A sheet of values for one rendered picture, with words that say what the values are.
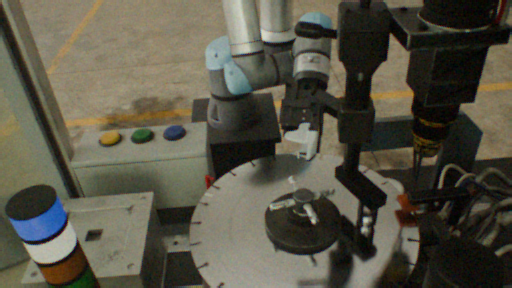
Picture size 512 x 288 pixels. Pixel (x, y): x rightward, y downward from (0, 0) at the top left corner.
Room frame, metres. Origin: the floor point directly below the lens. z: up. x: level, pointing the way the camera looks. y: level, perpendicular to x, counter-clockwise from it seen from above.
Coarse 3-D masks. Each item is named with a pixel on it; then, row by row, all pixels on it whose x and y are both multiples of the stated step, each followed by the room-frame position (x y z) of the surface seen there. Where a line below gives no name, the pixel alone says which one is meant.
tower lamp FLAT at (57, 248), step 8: (64, 232) 0.27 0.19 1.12; (72, 232) 0.28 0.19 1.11; (48, 240) 0.26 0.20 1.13; (56, 240) 0.26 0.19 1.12; (64, 240) 0.27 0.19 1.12; (72, 240) 0.28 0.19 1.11; (32, 248) 0.26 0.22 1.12; (40, 248) 0.25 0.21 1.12; (48, 248) 0.26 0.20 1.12; (56, 248) 0.26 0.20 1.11; (64, 248) 0.26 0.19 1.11; (72, 248) 0.27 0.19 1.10; (32, 256) 0.26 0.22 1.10; (40, 256) 0.25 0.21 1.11; (48, 256) 0.26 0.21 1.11; (56, 256) 0.26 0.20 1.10; (64, 256) 0.26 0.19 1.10
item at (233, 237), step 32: (256, 160) 0.58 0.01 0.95; (288, 160) 0.57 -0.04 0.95; (320, 160) 0.57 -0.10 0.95; (224, 192) 0.50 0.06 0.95; (256, 192) 0.50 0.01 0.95; (288, 192) 0.49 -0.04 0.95; (384, 192) 0.48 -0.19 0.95; (192, 224) 0.44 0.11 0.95; (224, 224) 0.43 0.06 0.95; (256, 224) 0.43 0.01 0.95; (352, 224) 0.42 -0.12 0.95; (384, 224) 0.41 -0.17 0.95; (416, 224) 0.41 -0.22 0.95; (224, 256) 0.37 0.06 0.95; (256, 256) 0.37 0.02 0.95; (288, 256) 0.37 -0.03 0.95; (320, 256) 0.36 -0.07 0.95; (352, 256) 0.36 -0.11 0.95; (384, 256) 0.35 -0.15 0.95; (416, 256) 0.35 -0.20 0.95
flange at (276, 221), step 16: (288, 208) 0.43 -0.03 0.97; (320, 208) 0.44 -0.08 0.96; (336, 208) 0.44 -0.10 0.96; (272, 224) 0.42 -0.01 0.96; (288, 224) 0.41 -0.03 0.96; (304, 224) 0.41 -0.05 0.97; (320, 224) 0.41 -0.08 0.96; (336, 224) 0.41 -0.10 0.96; (272, 240) 0.40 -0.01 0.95; (288, 240) 0.39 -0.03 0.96; (304, 240) 0.38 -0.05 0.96; (320, 240) 0.38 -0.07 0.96
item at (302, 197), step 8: (296, 184) 0.45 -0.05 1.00; (296, 192) 0.43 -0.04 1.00; (304, 192) 0.43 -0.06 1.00; (312, 192) 0.43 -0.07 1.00; (320, 192) 0.43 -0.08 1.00; (328, 192) 0.43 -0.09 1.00; (288, 200) 0.42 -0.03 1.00; (296, 200) 0.42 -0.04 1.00; (304, 200) 0.42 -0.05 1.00; (312, 200) 0.42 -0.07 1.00; (272, 208) 0.41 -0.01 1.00; (296, 208) 0.42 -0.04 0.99; (304, 208) 0.41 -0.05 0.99; (312, 208) 0.40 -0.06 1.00; (312, 216) 0.39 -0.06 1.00
